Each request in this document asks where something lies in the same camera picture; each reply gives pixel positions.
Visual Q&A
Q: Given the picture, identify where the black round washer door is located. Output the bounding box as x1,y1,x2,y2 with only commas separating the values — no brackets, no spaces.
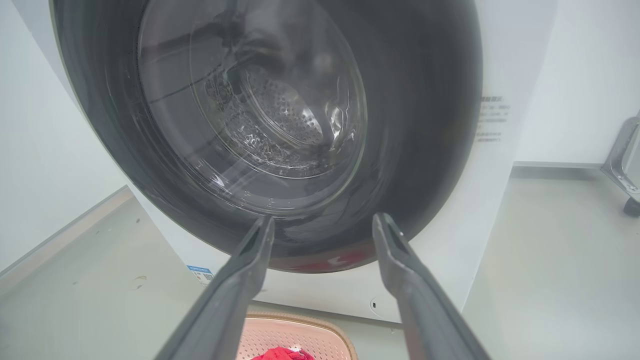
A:
50,0,484,274

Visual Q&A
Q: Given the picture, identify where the grey metal frame leg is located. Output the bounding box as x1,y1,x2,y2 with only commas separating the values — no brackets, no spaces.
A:
600,110,640,202

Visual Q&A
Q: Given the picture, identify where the white front-load washing machine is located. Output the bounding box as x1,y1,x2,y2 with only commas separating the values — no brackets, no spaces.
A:
12,0,559,324

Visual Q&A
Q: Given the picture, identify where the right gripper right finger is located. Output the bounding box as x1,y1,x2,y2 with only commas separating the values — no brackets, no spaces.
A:
372,212,492,360

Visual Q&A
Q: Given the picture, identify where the pink perforated laundry basket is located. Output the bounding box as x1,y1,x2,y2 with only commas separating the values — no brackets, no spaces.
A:
235,312,359,360

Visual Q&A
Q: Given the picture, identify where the round white filter cover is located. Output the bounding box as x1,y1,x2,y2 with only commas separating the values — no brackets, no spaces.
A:
369,297,402,323

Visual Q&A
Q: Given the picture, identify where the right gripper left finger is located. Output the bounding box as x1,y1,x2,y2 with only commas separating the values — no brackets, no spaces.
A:
154,215,276,360

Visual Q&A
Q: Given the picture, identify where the red and white garment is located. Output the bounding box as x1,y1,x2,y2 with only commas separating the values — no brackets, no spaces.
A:
250,346,316,360

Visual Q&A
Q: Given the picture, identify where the steel washer drum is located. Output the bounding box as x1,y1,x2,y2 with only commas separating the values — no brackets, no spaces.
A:
192,45,368,180

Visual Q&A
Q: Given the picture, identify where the blue energy label sticker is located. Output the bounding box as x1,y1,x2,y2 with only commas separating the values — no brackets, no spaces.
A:
187,265,216,286

